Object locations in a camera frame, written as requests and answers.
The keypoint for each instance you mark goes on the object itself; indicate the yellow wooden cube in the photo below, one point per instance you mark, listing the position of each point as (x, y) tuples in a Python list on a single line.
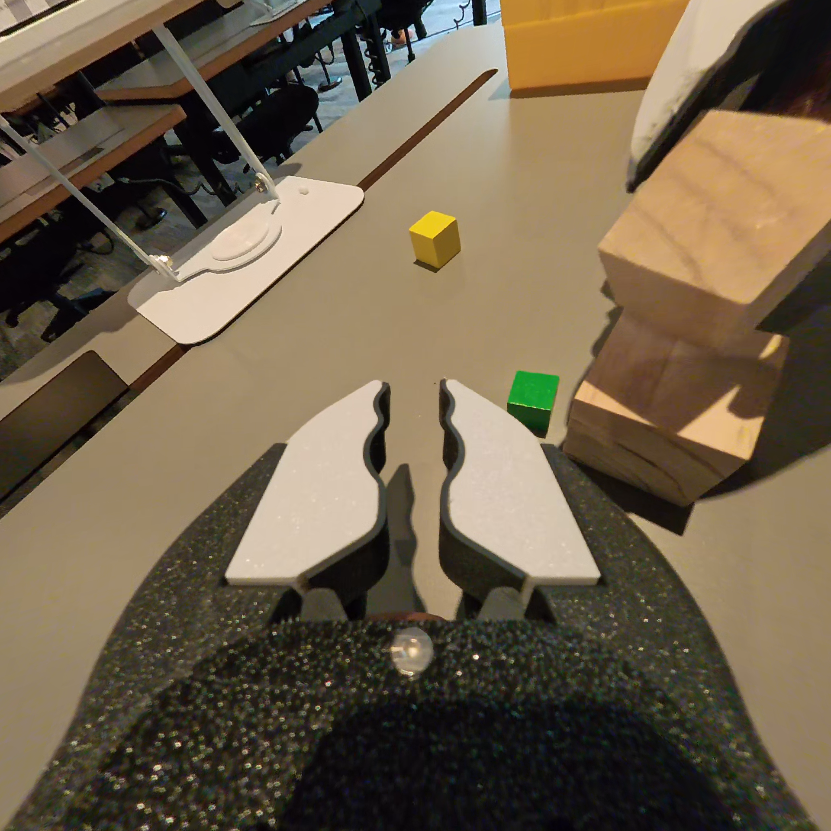
[(432, 237)]

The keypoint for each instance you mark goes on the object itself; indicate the natural wooden cube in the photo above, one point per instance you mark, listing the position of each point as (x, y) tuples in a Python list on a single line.
[(668, 415), (714, 208)]

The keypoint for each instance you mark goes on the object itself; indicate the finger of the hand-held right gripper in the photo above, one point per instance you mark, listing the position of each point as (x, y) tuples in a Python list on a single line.
[(681, 71)]

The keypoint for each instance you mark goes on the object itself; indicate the green wooden cube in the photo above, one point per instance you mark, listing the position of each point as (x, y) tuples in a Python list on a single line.
[(532, 396)]

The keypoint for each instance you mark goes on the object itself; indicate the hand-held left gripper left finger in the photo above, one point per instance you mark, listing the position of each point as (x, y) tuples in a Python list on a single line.
[(305, 506)]

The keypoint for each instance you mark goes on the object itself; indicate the white document stand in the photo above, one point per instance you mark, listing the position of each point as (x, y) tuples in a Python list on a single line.
[(305, 214)]

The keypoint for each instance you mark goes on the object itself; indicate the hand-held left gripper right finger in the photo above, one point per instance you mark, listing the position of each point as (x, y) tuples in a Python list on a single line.
[(513, 506)]

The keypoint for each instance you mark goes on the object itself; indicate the black office chair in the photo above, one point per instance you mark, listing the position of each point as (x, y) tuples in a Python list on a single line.
[(279, 123)]

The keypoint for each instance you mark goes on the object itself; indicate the dark rectangular pad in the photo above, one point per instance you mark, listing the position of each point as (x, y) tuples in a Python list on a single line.
[(52, 422)]

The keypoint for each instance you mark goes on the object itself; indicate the wooden office desk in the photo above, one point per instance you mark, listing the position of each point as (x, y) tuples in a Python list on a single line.
[(214, 58), (78, 162)]

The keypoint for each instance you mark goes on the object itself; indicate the yellow plastic bin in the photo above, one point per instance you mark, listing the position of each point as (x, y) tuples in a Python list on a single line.
[(584, 45)]

